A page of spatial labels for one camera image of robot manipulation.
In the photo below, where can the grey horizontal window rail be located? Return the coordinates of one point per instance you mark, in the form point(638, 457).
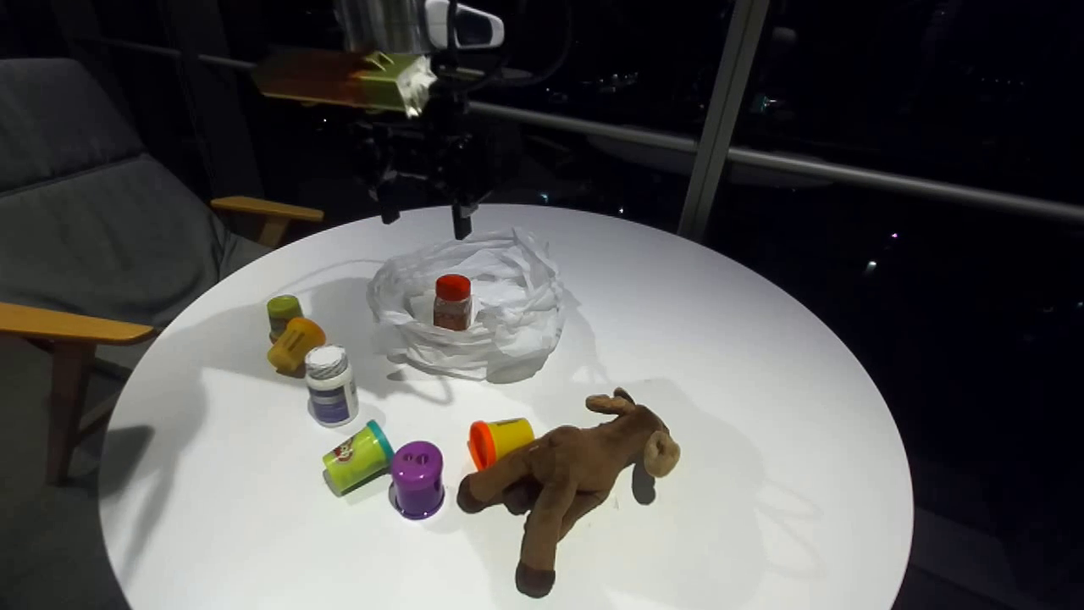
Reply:
point(858, 171)

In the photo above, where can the brown jar with red cap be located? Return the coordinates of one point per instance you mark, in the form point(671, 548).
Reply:
point(450, 302)

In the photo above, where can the green Play-Doh can teal lid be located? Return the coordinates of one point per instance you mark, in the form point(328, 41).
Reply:
point(358, 459)

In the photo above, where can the purple plastic container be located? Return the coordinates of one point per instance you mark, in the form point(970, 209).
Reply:
point(417, 480)

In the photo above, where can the grey window frame post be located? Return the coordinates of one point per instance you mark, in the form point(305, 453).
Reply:
point(721, 114)

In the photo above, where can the yellow tub with orange lid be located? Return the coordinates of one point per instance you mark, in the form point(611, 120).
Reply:
point(501, 443)

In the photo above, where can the grey play-doh cup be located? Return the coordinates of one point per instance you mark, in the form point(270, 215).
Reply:
point(328, 389)

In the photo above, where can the yellow plastic cup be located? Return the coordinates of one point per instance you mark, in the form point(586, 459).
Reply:
point(300, 348)

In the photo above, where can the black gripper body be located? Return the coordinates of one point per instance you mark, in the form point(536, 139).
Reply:
point(433, 154)

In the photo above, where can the grey armchair with wooden arms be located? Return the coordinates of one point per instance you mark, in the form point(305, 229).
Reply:
point(90, 225)

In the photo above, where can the wrist camera on wooden board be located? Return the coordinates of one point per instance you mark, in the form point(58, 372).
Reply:
point(341, 77)

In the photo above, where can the small tub with green lid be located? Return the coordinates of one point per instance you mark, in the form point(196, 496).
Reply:
point(283, 309)

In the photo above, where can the brown plush donkey toy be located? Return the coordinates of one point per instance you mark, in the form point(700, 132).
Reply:
point(578, 468)

